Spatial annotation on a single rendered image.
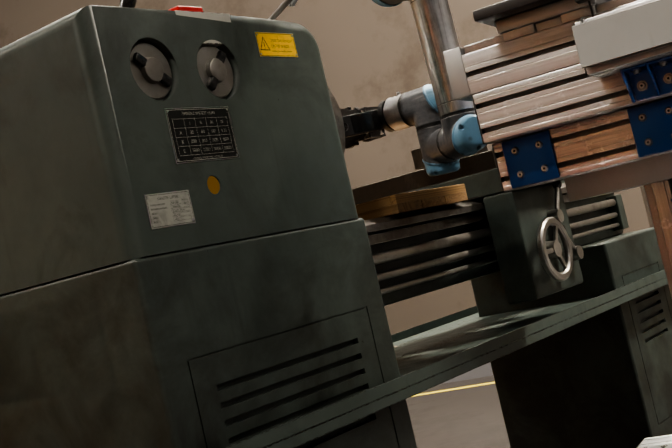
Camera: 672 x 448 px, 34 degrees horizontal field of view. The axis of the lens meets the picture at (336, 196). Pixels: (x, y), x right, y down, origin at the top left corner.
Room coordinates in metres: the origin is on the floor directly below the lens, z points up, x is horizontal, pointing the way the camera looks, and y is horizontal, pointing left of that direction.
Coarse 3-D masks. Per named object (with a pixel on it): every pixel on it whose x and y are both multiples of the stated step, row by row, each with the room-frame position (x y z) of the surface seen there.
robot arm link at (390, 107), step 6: (396, 96) 2.38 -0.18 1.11; (390, 102) 2.37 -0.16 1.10; (396, 102) 2.36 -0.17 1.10; (384, 108) 2.38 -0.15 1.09; (390, 108) 2.37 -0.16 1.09; (396, 108) 2.36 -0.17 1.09; (384, 114) 2.38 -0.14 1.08; (390, 114) 2.37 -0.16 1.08; (396, 114) 2.36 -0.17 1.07; (390, 120) 2.37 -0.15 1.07; (396, 120) 2.37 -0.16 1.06; (402, 120) 2.36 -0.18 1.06; (390, 126) 2.39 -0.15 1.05; (396, 126) 2.38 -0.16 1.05; (402, 126) 2.38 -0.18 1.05; (408, 126) 2.38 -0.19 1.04
